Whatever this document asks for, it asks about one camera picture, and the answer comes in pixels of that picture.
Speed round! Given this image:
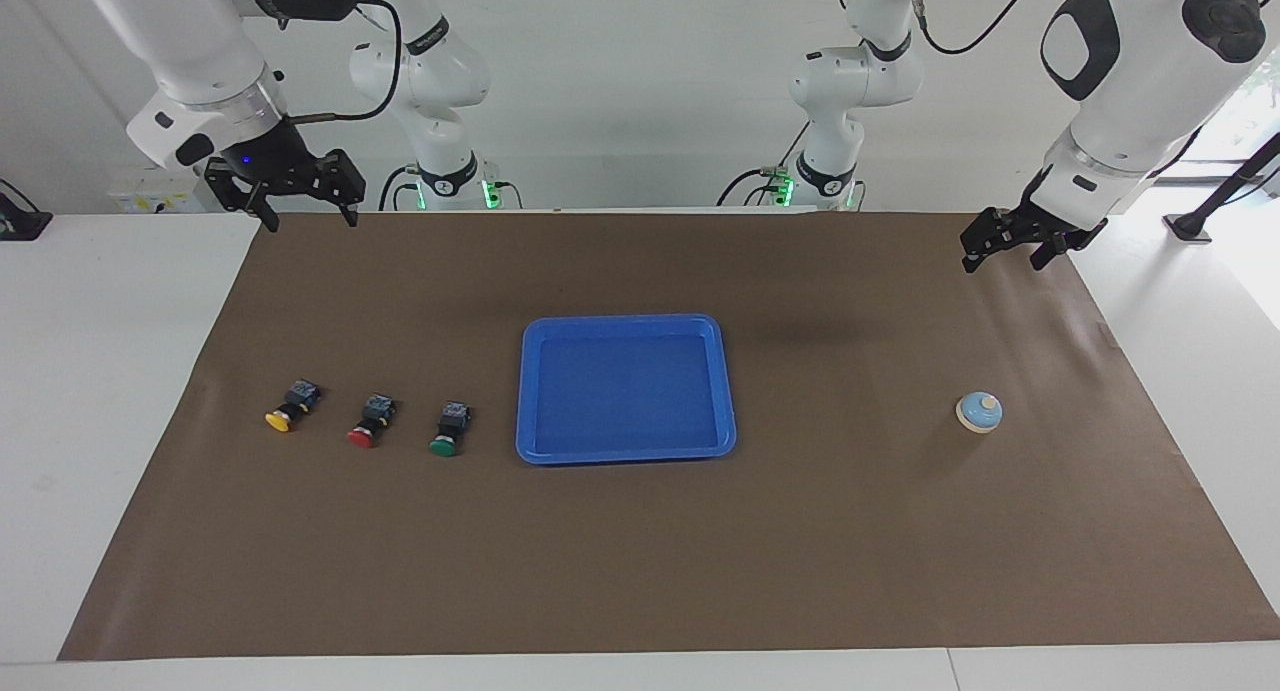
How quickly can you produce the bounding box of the yellow push button switch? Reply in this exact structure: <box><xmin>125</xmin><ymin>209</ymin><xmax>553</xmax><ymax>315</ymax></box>
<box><xmin>264</xmin><ymin>378</ymin><xmax>323</xmax><ymax>434</ymax></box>

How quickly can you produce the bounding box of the red push button switch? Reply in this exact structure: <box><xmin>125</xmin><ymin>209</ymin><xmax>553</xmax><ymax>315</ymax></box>
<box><xmin>346</xmin><ymin>392</ymin><xmax>399</xmax><ymax>449</ymax></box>

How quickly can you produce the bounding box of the green push button switch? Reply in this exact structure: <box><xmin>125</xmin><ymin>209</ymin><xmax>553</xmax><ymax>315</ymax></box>
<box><xmin>428</xmin><ymin>400</ymin><xmax>475</xmax><ymax>459</ymax></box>

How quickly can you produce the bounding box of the light blue desk bell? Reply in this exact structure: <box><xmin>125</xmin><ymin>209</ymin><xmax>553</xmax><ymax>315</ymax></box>
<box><xmin>955</xmin><ymin>392</ymin><xmax>1005</xmax><ymax>437</ymax></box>

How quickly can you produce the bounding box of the blue plastic tray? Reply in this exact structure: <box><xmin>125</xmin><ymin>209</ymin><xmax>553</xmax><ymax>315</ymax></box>
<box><xmin>515</xmin><ymin>314</ymin><xmax>738</xmax><ymax>467</ymax></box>

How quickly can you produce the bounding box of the white power strip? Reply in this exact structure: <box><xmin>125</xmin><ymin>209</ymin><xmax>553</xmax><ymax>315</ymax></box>
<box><xmin>108</xmin><ymin>175</ymin><xmax>207</xmax><ymax>215</ymax></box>

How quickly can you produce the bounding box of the black stand with base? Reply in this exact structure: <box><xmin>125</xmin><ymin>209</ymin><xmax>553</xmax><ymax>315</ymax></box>
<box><xmin>1163</xmin><ymin>131</ymin><xmax>1280</xmax><ymax>244</ymax></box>

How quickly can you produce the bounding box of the black device on table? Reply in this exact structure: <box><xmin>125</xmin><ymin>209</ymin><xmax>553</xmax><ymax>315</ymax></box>
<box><xmin>0</xmin><ymin>178</ymin><xmax>54</xmax><ymax>242</ymax></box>

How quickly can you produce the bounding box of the brown paper table mat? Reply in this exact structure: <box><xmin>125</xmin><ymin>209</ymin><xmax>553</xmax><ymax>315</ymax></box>
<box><xmin>57</xmin><ymin>209</ymin><xmax>1280</xmax><ymax>662</ymax></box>

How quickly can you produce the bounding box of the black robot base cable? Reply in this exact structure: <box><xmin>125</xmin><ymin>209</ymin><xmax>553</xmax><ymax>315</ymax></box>
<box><xmin>379</xmin><ymin>164</ymin><xmax>422</xmax><ymax>213</ymax></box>
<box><xmin>716</xmin><ymin>121</ymin><xmax>813</xmax><ymax>209</ymax></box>

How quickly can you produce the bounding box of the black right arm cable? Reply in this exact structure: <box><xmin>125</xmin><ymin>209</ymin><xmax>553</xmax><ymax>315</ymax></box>
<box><xmin>285</xmin><ymin>0</ymin><xmax>404</xmax><ymax>125</ymax></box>

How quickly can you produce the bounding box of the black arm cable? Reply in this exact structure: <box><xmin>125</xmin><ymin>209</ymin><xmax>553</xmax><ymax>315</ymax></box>
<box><xmin>285</xmin><ymin>0</ymin><xmax>404</xmax><ymax>125</ymax></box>
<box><xmin>906</xmin><ymin>0</ymin><xmax>1046</xmax><ymax>58</ymax></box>

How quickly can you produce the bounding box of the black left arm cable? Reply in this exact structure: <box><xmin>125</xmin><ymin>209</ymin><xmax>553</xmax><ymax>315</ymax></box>
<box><xmin>906</xmin><ymin>0</ymin><xmax>1046</xmax><ymax>58</ymax></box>

